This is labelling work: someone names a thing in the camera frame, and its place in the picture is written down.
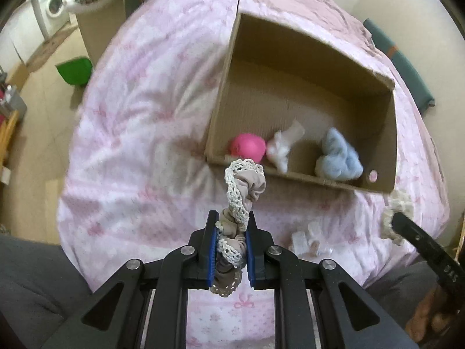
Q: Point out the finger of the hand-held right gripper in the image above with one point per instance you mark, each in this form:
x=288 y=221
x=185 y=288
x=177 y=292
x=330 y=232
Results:
x=412 y=232

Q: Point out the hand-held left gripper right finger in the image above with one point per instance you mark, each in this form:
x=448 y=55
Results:
x=251 y=258

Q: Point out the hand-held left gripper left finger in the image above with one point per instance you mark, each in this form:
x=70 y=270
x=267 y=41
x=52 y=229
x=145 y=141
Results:
x=210 y=258

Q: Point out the beige lace scrunchie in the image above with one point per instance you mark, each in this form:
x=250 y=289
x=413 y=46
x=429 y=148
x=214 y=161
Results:
x=239 y=189
x=399 y=201

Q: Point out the light blue fluffy sock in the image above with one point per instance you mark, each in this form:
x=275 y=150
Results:
x=339 y=156

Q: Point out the pink toy ball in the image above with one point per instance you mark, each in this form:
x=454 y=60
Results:
x=247 y=147

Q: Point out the white cloth sock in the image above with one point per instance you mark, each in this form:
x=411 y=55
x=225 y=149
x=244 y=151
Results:
x=281 y=147

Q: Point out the brown cardboard box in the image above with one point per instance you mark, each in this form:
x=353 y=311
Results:
x=308 y=61

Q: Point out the person's right hand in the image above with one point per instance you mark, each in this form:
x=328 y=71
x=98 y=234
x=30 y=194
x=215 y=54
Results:
x=421 y=312

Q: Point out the clear plastic wrapper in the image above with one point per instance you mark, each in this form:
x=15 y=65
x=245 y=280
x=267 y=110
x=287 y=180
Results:
x=299 y=240

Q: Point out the person's right leg grey trousers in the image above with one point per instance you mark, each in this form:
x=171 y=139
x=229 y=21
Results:
x=396 y=283

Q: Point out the person's leg grey trousers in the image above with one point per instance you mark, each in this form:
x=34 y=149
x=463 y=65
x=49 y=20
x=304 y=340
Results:
x=396 y=283
x=32 y=291

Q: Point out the teal headboard cushion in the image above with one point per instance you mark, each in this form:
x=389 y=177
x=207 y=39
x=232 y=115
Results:
x=403 y=69

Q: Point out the person's left leg grey trousers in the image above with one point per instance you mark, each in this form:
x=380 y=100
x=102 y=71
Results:
x=32 y=291

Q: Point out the green plastic bin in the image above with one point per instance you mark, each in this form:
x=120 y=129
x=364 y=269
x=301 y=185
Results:
x=74 y=71

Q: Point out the yellow wooden chair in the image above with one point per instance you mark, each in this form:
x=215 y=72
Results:
x=7 y=141

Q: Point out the grey plastic container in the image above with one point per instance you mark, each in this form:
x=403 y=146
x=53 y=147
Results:
x=12 y=101

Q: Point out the beige armchair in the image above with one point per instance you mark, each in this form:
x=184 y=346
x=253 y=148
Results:
x=101 y=25

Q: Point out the brown door mat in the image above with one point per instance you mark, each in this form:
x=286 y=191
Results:
x=47 y=49

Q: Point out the white kitchen cabinet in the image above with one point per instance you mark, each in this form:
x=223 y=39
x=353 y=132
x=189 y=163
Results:
x=18 y=32

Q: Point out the white washing machine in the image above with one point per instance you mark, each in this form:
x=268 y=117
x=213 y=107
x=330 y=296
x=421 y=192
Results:
x=52 y=5

